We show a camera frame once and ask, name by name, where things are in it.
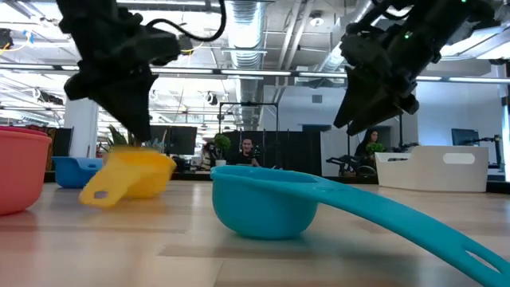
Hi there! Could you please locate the long ceiling light strip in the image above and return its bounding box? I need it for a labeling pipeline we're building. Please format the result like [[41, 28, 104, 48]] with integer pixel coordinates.
[[416, 74, 510, 85], [150, 66, 347, 80]]

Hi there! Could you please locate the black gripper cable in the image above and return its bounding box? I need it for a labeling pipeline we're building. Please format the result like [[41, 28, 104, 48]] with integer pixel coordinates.
[[146, 0, 228, 43]]

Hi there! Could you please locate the teal measuring cup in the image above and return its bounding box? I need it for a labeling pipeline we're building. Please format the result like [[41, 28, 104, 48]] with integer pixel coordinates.
[[210, 164, 510, 287]]

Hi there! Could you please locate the blue measuring cup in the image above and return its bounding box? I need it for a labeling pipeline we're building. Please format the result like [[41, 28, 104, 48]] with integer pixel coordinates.
[[51, 155, 105, 190]]

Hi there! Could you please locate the black metal frame stand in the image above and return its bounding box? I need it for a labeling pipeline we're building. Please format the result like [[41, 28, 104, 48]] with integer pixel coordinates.
[[218, 101, 280, 171]]

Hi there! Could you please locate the orange measuring cup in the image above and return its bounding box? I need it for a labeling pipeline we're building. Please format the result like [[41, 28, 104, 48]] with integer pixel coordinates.
[[0, 129, 53, 217]]

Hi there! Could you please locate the small green desk plant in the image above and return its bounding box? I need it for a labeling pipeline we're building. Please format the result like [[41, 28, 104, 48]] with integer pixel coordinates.
[[365, 142, 386, 156]]

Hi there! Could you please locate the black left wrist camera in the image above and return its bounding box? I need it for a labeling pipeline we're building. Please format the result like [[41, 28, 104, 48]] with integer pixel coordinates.
[[147, 26, 183, 68]]

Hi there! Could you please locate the small succulent plant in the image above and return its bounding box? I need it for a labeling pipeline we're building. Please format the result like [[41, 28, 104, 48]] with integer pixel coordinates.
[[105, 124, 169, 155]]

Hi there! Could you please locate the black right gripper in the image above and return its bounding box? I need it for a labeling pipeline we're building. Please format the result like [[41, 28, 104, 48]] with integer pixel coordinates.
[[333, 37, 420, 137]]

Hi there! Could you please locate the yellow measuring cup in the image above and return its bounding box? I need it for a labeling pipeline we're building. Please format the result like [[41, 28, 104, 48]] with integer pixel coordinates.
[[78, 146, 178, 210]]

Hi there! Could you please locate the potted plant white pot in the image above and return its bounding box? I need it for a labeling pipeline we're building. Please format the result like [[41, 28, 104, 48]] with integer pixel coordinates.
[[213, 133, 233, 167]]

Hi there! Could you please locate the dark office partition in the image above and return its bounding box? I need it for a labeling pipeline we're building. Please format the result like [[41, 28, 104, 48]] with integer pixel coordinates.
[[222, 130, 323, 177]]

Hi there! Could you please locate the white plastic basket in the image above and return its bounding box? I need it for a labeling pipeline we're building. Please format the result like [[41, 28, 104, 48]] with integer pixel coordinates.
[[374, 145, 490, 194]]

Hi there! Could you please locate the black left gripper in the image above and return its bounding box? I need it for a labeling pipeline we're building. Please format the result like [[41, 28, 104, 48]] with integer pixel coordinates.
[[63, 15, 160, 143]]

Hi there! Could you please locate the silver ventilation duct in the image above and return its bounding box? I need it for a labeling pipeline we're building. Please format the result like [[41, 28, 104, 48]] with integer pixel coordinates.
[[224, 0, 267, 131]]

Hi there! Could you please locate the person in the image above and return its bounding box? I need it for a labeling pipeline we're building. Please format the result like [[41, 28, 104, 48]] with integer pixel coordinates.
[[353, 128, 380, 159], [200, 140, 218, 171], [233, 137, 262, 167]]

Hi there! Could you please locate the black computer monitor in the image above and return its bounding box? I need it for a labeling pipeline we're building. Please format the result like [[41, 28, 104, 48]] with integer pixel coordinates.
[[149, 125, 173, 155], [169, 125, 198, 156], [451, 128, 481, 147]]

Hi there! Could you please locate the white pillar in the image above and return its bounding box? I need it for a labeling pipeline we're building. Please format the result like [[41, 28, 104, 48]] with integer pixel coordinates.
[[63, 97, 100, 159]]

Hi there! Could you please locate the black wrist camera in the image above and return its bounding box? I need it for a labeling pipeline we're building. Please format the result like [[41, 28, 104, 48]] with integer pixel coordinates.
[[147, 26, 183, 68], [340, 22, 394, 69]]

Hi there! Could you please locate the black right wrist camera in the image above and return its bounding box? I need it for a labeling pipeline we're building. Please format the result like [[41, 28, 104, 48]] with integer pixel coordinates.
[[340, 22, 394, 69]]

